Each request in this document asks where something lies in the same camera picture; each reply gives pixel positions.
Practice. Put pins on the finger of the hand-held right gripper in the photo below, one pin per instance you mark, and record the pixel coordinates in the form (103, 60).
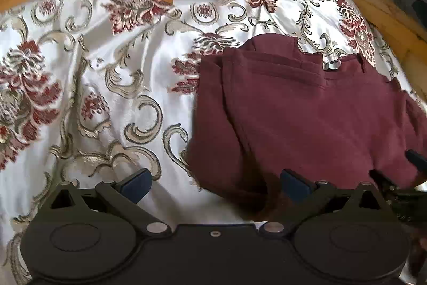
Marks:
(400, 198)
(418, 160)

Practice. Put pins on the floral satin blanket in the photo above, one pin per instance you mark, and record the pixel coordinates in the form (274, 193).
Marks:
(100, 88)

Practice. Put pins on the rough wooden plank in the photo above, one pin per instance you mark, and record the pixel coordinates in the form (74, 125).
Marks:
(383, 4)

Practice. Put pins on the maroon sweater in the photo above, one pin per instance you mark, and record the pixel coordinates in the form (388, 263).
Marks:
(317, 124)

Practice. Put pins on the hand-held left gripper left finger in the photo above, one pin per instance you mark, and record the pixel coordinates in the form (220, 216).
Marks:
(136, 185)

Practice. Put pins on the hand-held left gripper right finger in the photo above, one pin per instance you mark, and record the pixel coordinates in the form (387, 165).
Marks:
(295, 186)

